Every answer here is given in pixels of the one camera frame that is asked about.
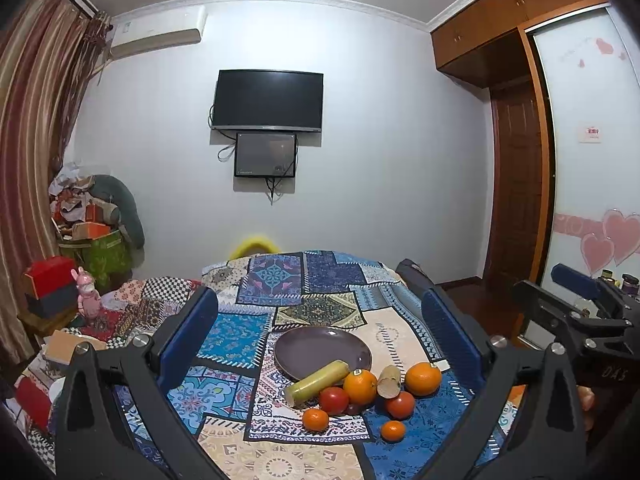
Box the red tomato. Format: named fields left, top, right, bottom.
left=318, top=387, right=350, bottom=416
left=385, top=391, right=416, bottom=420

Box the small tangerine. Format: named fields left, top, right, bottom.
left=380, top=420, right=407, bottom=442
left=302, top=408, right=330, bottom=434

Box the large orange with sticker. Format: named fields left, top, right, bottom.
left=343, top=368, right=378, bottom=405

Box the pink rabbit figurine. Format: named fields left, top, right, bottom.
left=70, top=266, right=102, bottom=320

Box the green storage box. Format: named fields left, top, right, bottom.
left=58, top=231, right=132, bottom=294

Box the brown wooden door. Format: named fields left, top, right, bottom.
left=485, top=80, right=542, bottom=289

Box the red box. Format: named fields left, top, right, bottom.
left=22, top=256, right=75, bottom=299

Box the dark purple plum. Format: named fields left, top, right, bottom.
left=344, top=403, right=364, bottom=416

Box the dark purple plate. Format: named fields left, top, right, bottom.
left=273, top=326, right=372, bottom=380

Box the yellow chair back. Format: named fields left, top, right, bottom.
left=229, top=235, right=280, bottom=260

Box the grey green plush pillow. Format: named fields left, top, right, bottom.
left=90, top=174, right=145, bottom=250

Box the white sliding wardrobe door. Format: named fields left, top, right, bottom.
left=532, top=6, right=639, bottom=286

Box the wooden wardrobe cabinet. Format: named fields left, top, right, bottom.
left=432, top=0, right=603, bottom=88

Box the white air conditioner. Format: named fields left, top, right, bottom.
left=110, top=6, right=207, bottom=60

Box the striped brown curtain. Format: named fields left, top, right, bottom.
left=1, top=0, right=111, bottom=367

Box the small black wall monitor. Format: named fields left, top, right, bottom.
left=234, top=132, right=297, bottom=178

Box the black wall television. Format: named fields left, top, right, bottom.
left=209, top=70, right=323, bottom=133

